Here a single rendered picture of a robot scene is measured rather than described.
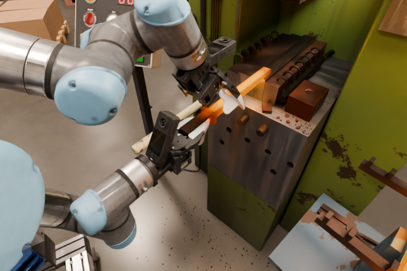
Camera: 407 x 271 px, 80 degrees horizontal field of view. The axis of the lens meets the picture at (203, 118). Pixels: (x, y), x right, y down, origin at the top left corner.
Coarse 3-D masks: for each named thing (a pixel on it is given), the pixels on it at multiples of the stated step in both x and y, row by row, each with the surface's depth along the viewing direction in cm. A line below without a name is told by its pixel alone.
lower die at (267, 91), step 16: (272, 48) 97; (288, 48) 95; (304, 48) 95; (320, 48) 97; (240, 64) 90; (256, 64) 88; (288, 64) 87; (240, 80) 86; (272, 80) 80; (288, 80) 82; (256, 96) 85; (272, 96) 80
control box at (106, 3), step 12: (84, 0) 93; (96, 0) 92; (108, 0) 91; (84, 12) 94; (96, 12) 93; (108, 12) 91; (120, 12) 90; (84, 24) 95; (144, 60) 92; (156, 60) 95
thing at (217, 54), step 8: (216, 40) 57; (224, 40) 56; (232, 40) 57; (208, 48) 53; (216, 48) 53; (224, 48) 53; (232, 48) 56; (216, 56) 52; (224, 56) 55; (208, 64) 51
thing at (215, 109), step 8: (256, 72) 80; (264, 72) 80; (248, 80) 76; (256, 80) 77; (240, 88) 73; (248, 88) 74; (216, 104) 67; (200, 112) 64; (208, 112) 64; (216, 112) 65; (192, 120) 62; (200, 120) 62; (184, 128) 59; (192, 128) 59
